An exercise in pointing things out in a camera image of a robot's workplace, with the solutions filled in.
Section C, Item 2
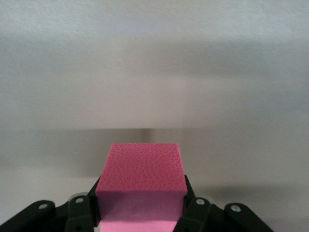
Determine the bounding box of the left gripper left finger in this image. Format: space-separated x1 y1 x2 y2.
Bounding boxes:
0 176 101 232

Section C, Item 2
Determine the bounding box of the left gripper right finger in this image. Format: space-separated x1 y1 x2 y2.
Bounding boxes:
172 175 275 232

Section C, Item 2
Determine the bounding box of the red foam cube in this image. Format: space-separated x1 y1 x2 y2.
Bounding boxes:
95 143 188 232

